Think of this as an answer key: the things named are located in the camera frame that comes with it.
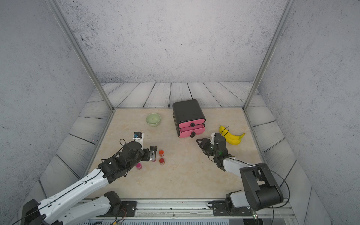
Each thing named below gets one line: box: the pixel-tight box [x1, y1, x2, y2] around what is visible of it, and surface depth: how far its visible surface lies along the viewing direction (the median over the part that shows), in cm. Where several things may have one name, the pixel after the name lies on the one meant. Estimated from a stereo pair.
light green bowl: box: [145, 112, 162, 127], surface depth 110 cm
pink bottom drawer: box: [179, 126, 206, 139], surface depth 95 cm
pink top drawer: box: [178, 118, 206, 128], surface depth 93 cm
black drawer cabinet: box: [172, 99, 206, 139], surface depth 96 cm
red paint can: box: [158, 157, 165, 166], surface depth 90 cm
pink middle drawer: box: [179, 124, 206, 136], surface depth 95 cm
